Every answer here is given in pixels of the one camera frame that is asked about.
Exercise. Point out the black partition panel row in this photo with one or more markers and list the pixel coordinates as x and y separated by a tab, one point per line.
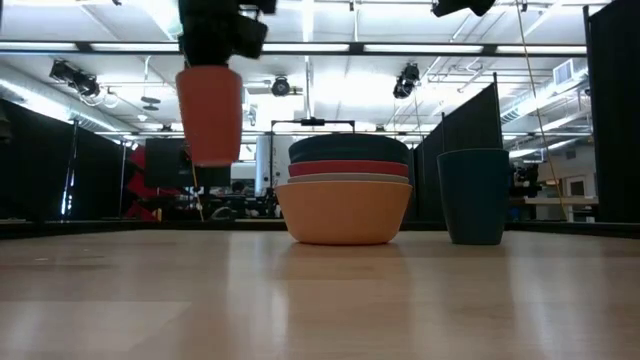
465	120

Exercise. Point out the light grey bowl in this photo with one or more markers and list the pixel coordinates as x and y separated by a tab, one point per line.
348	178

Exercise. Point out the black computer monitor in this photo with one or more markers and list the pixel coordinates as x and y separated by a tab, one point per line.
165	162

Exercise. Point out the red background object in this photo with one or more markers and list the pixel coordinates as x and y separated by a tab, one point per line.
137	185

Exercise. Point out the white wall vent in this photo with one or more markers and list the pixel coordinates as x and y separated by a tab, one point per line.
565	72

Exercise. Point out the black ceiling spotlight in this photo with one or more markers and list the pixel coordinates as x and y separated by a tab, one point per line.
406	81
75	77
280	86

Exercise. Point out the black table rim bar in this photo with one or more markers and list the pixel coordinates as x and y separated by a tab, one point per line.
150	226

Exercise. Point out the background robot rig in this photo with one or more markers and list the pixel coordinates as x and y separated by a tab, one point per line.
522	180

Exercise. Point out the red bowl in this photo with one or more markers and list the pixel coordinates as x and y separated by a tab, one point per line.
348	168

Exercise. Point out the teal cup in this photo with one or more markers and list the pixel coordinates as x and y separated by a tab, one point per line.
474	195

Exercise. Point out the orange cup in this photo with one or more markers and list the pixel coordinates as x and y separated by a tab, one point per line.
210	115

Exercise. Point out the person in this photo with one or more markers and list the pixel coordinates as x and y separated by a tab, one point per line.
238	187

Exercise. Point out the orange bowl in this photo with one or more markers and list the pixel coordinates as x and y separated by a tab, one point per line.
345	212

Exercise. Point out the white round pillar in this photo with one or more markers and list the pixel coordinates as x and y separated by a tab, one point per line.
272	165

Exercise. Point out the dark grey bowl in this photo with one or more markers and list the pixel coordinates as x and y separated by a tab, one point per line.
348	147

